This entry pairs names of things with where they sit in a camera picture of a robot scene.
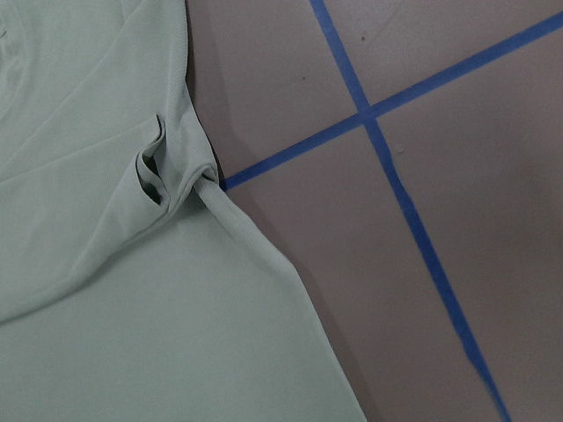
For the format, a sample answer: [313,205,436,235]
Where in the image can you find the blue tape line crosswise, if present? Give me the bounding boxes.
[222,9,562,191]

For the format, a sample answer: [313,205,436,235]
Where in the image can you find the green long-sleeve shirt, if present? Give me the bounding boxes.
[1,1,365,421]

